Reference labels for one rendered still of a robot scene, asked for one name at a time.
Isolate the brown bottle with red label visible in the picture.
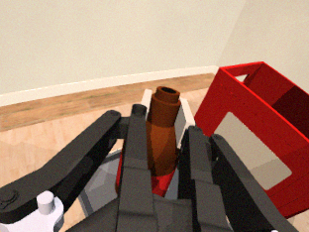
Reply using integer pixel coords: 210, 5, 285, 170
115, 86, 181, 197

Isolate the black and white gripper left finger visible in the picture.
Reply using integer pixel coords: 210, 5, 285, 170
0, 89, 156, 232

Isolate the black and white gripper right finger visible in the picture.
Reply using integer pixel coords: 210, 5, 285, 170
174, 98, 299, 232

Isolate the grey tray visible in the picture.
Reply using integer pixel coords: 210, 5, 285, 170
77, 149, 179, 217

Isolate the dark red crate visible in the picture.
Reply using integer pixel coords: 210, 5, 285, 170
194, 61, 309, 219

